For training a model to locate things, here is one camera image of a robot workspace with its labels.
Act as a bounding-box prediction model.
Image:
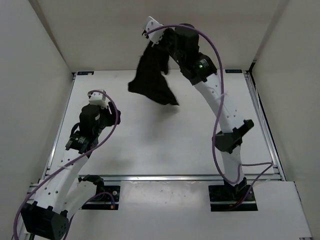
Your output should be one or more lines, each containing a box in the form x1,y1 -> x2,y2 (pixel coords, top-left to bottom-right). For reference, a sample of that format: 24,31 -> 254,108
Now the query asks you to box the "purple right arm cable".
146,23 -> 273,201

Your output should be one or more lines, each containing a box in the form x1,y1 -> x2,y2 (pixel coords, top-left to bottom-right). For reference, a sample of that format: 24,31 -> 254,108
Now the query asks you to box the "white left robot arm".
19,100 -> 121,240

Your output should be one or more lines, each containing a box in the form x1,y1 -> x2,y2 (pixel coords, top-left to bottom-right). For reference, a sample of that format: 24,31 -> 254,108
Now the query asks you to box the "blue corner label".
77,71 -> 94,76
225,69 -> 243,74

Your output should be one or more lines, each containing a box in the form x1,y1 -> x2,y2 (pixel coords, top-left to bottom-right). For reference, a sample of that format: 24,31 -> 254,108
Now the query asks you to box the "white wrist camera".
142,16 -> 165,47
87,89 -> 112,110

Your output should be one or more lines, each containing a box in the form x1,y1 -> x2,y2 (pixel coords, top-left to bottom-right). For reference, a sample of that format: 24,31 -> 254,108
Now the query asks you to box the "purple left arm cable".
12,89 -> 118,240

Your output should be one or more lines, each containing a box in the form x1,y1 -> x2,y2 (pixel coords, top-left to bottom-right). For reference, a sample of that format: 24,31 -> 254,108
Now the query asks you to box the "black skirt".
128,28 -> 179,106

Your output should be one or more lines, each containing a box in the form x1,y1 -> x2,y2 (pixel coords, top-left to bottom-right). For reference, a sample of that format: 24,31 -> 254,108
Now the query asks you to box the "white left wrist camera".
87,89 -> 112,110

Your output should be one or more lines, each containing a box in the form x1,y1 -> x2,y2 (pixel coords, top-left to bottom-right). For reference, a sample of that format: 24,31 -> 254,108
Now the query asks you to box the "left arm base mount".
80,182 -> 121,211

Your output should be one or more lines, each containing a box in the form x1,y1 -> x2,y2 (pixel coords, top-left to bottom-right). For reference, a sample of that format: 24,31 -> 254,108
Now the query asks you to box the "aluminium rail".
77,175 -> 283,182
244,59 -> 287,181

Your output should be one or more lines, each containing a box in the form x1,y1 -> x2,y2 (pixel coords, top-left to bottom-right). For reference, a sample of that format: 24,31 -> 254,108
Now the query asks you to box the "aluminium right side rail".
244,59 -> 287,181

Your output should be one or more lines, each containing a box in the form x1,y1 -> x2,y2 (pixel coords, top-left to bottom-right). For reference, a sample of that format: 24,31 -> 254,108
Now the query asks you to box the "blue right corner label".
225,69 -> 243,74

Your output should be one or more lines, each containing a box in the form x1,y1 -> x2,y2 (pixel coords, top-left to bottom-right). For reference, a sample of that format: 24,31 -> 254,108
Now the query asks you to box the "white front cover panel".
67,181 -> 312,240

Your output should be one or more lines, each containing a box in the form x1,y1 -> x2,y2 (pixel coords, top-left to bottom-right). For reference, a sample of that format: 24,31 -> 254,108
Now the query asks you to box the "aluminium front rail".
77,175 -> 283,182

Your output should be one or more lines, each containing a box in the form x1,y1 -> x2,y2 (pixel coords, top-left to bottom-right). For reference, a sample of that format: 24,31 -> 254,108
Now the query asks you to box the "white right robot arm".
158,24 -> 254,200

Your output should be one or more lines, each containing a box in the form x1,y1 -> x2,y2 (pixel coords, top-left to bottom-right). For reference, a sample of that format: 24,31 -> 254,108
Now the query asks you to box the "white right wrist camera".
142,16 -> 165,47

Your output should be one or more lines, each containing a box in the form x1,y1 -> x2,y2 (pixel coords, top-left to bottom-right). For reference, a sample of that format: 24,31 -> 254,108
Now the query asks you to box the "blue left corner label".
77,71 -> 94,76

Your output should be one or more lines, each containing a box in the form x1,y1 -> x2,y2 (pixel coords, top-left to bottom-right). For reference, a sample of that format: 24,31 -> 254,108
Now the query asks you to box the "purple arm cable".
12,89 -> 118,240
146,23 -> 273,201

